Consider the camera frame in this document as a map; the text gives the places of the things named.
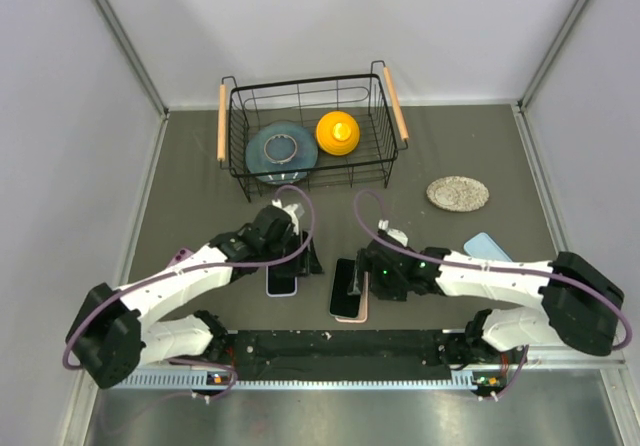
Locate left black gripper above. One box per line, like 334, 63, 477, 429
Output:
262, 229, 324, 277

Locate lavender phone case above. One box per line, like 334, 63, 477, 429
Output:
265, 265, 299, 298

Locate blue smartphone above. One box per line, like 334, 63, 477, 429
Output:
268, 265, 297, 295

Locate teal smartphone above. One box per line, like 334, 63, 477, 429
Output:
329, 258, 360, 319

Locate pink phone case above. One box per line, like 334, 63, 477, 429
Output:
335, 272, 369, 324

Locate light blue phone case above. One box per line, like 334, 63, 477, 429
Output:
463, 232, 512, 262

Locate purple smartphone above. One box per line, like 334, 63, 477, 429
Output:
168, 248, 194, 267

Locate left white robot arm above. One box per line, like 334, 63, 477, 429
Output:
63, 200, 312, 389

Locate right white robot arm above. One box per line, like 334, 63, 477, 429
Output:
356, 221, 624, 362

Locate speckled round coaster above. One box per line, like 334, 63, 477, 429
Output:
426, 176, 490, 213

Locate blue ceramic plate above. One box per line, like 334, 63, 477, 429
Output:
245, 121, 318, 185

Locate yellow ribbed bowl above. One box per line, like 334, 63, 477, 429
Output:
315, 110, 360, 156

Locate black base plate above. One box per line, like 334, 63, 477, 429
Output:
169, 328, 506, 383

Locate black wire basket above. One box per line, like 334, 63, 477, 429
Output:
216, 60, 409, 200

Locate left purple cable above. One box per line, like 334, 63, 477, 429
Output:
62, 185, 316, 370

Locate purple cable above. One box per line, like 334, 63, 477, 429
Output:
62, 185, 316, 370
353, 189, 634, 351

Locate slotted cable duct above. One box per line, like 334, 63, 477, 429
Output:
114, 367, 478, 391

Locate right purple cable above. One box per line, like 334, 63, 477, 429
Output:
353, 189, 634, 351

